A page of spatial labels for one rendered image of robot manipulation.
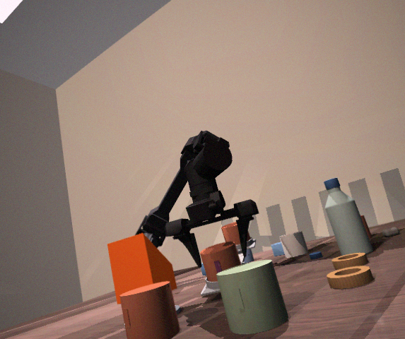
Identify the pale grey bottle with blue cap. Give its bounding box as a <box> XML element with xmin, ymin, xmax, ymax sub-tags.
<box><xmin>324</xmin><ymin>178</ymin><xmax>373</xmax><ymax>256</ymax></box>

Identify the grey rounded capsule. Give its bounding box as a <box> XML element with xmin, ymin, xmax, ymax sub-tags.
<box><xmin>382</xmin><ymin>227</ymin><xmax>399</xmax><ymax>237</ymax></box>

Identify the light blue cylinder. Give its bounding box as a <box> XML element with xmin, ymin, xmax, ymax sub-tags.
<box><xmin>244</xmin><ymin>249</ymin><xmax>254</xmax><ymax>263</ymax></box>

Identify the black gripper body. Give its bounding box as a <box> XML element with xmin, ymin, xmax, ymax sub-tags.
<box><xmin>165</xmin><ymin>182</ymin><xmax>259</xmax><ymax>237</ymax></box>

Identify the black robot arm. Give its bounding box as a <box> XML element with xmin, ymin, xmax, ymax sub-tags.
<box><xmin>135</xmin><ymin>131</ymin><xmax>233</xmax><ymax>248</ymax></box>

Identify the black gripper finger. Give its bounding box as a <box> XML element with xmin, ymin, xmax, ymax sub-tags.
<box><xmin>236</xmin><ymin>217</ymin><xmax>254</xmax><ymax>257</ymax></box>
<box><xmin>173</xmin><ymin>233</ymin><xmax>201</xmax><ymax>268</ymax></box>

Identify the tan wooden ring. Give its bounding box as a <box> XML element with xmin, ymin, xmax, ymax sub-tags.
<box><xmin>331</xmin><ymin>253</ymin><xmax>368</xmax><ymax>270</ymax></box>
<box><xmin>327</xmin><ymin>266</ymin><xmax>374</xmax><ymax>289</ymax></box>

